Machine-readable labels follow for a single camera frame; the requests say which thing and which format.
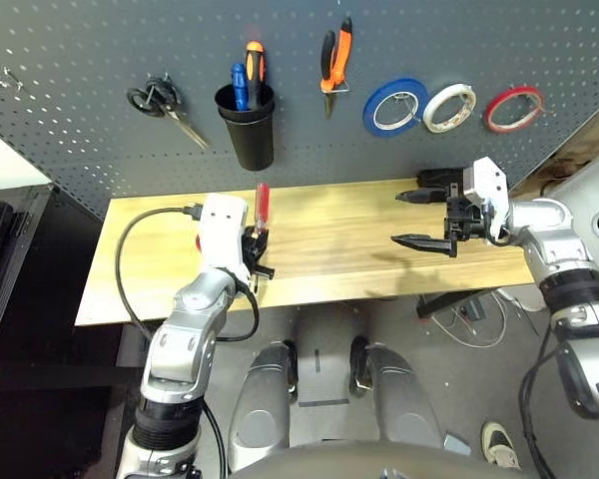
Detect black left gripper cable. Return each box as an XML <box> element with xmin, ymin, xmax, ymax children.
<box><xmin>214</xmin><ymin>281</ymin><xmax>261</xmax><ymax>343</ymax></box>

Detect black tool case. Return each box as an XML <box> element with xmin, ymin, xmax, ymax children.
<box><xmin>0</xmin><ymin>184</ymin><xmax>56</xmax><ymax>360</ymax></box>

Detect black plastic cup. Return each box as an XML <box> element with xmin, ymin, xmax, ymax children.
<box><xmin>214</xmin><ymin>83</ymin><xmax>277</xmax><ymax>173</ymax></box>

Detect orange black pliers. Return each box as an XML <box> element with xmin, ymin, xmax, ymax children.
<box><xmin>319</xmin><ymin>16</ymin><xmax>353</xmax><ymax>121</ymax></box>

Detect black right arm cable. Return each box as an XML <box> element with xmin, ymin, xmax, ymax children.
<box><xmin>519</xmin><ymin>318</ymin><xmax>563</xmax><ymax>479</ymax></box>

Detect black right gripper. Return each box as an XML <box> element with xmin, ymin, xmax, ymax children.
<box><xmin>390</xmin><ymin>182</ymin><xmax>486</xmax><ymax>258</ymax></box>

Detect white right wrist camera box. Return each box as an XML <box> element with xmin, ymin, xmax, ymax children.
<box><xmin>461</xmin><ymin>156</ymin><xmax>509</xmax><ymax>246</ymax></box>

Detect black flat box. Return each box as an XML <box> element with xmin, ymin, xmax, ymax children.
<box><xmin>417</xmin><ymin>168</ymin><xmax>473</xmax><ymax>201</ymax></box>

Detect blue handled screwdriver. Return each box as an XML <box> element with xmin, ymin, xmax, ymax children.
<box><xmin>229</xmin><ymin>62</ymin><xmax>250</xmax><ymax>112</ymax></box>

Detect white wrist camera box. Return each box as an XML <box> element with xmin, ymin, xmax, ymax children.
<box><xmin>461</xmin><ymin>156</ymin><xmax>509</xmax><ymax>246</ymax></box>
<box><xmin>195</xmin><ymin>194</ymin><xmax>254</xmax><ymax>283</ymax></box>

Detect black table leg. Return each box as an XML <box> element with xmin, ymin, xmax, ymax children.
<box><xmin>416</xmin><ymin>288</ymin><xmax>495</xmax><ymax>320</ymax></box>

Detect metal double pegboard hook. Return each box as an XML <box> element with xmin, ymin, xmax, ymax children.
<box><xmin>0</xmin><ymin>67</ymin><xmax>24</xmax><ymax>96</ymax></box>

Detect black left camera cable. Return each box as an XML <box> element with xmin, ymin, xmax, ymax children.
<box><xmin>115</xmin><ymin>202</ymin><xmax>204</xmax><ymax>345</ymax></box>

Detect white tape roll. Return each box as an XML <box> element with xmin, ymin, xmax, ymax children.
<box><xmin>422</xmin><ymin>83</ymin><xmax>478</xmax><ymax>135</ymax></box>

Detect white side tabletop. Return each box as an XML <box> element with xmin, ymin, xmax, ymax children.
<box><xmin>0</xmin><ymin>122</ymin><xmax>55</xmax><ymax>194</ymax></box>

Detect silver left robot leg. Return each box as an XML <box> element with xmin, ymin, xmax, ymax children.
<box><xmin>228</xmin><ymin>341</ymin><xmax>300</xmax><ymax>473</ymax></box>

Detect grey square floor piece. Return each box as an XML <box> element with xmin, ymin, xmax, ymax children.
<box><xmin>443</xmin><ymin>432</ymin><xmax>473</xmax><ymax>456</ymax></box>

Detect grey robot torso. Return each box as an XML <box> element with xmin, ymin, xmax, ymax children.
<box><xmin>227</xmin><ymin>441</ymin><xmax>525</xmax><ymax>479</ymax></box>

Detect white floor cables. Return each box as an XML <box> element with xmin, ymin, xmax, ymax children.
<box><xmin>428</xmin><ymin>288</ymin><xmax>540</xmax><ymax>348</ymax></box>

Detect red handled screwdriver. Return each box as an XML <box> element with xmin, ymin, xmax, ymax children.
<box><xmin>256</xmin><ymin>182</ymin><xmax>272</xmax><ymax>239</ymax></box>

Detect blue tape roll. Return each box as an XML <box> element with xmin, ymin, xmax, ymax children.
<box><xmin>362</xmin><ymin>77</ymin><xmax>429</xmax><ymax>137</ymax></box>

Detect brown wooden panel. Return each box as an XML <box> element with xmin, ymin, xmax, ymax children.
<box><xmin>511</xmin><ymin>112</ymin><xmax>599</xmax><ymax>199</ymax></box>

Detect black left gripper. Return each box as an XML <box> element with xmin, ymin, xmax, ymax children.
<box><xmin>239</xmin><ymin>225</ymin><xmax>277</xmax><ymax>293</ymax></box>

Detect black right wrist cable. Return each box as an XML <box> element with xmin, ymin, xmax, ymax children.
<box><xmin>481</xmin><ymin>199</ymin><xmax>513</xmax><ymax>248</ymax></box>

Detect dark grey perforated pegboard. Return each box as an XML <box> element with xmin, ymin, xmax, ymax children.
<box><xmin>0</xmin><ymin>0</ymin><xmax>599</xmax><ymax>221</ymax></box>

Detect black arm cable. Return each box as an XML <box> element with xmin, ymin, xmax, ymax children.
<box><xmin>519</xmin><ymin>318</ymin><xmax>563</xmax><ymax>479</ymax></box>
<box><xmin>202</xmin><ymin>401</ymin><xmax>229</xmax><ymax>479</ymax></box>

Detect black handled scissors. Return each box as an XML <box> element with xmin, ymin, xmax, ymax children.
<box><xmin>126</xmin><ymin>73</ymin><xmax>211</xmax><ymax>151</ymax></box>

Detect silver robot leg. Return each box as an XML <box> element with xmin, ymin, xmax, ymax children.
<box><xmin>228</xmin><ymin>341</ymin><xmax>300</xmax><ymax>473</ymax></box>
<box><xmin>349</xmin><ymin>336</ymin><xmax>443</xmax><ymax>448</ymax></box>

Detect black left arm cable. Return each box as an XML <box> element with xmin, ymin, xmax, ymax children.
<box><xmin>202</xmin><ymin>401</ymin><xmax>229</xmax><ymax>479</ymax></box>

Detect red tape ring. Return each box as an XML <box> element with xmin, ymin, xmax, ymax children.
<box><xmin>482</xmin><ymin>85</ymin><xmax>546</xmax><ymax>134</ymax></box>

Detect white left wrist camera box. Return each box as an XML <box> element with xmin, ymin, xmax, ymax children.
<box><xmin>195</xmin><ymin>194</ymin><xmax>254</xmax><ymax>283</ymax></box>

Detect white bystander shoe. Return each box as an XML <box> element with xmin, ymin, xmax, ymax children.
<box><xmin>481</xmin><ymin>421</ymin><xmax>523</xmax><ymax>470</ymax></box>

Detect silver right robot leg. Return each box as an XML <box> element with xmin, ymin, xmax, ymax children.
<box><xmin>349</xmin><ymin>336</ymin><xmax>443</xmax><ymax>448</ymax></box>

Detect orange black screwdriver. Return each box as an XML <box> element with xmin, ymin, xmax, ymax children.
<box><xmin>244</xmin><ymin>40</ymin><xmax>267</xmax><ymax>110</ymax></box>

